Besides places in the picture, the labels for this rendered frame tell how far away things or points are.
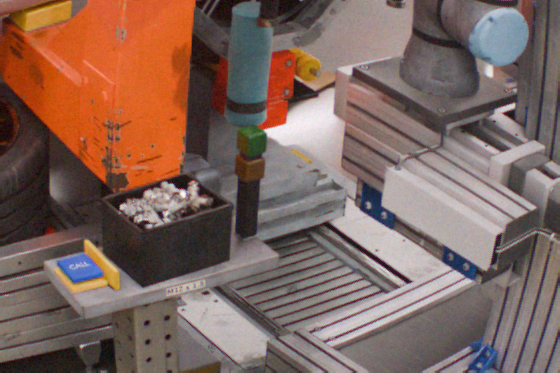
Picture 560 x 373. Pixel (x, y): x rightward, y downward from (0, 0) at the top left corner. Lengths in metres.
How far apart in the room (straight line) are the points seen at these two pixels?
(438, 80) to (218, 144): 1.05
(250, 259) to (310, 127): 1.59
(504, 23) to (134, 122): 0.75
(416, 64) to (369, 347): 0.66
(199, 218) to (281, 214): 0.89
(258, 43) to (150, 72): 0.41
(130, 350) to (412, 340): 0.60
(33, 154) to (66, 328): 0.38
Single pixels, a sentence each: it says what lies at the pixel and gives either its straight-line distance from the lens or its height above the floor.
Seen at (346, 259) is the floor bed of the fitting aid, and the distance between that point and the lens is 3.07.
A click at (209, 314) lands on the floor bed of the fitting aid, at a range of 2.80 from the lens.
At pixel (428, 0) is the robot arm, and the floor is 0.99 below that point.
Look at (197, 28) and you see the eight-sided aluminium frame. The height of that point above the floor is 0.68.
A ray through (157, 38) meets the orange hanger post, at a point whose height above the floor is 0.81.
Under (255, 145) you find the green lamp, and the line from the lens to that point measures 2.26.
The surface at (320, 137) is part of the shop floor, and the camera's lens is 3.79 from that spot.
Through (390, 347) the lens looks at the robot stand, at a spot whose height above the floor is 0.21.
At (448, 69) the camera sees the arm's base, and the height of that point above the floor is 0.87.
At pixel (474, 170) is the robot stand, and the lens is 2.04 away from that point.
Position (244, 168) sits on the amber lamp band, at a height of 0.60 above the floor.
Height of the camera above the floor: 1.64
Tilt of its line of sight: 27 degrees down
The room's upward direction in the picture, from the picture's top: 4 degrees clockwise
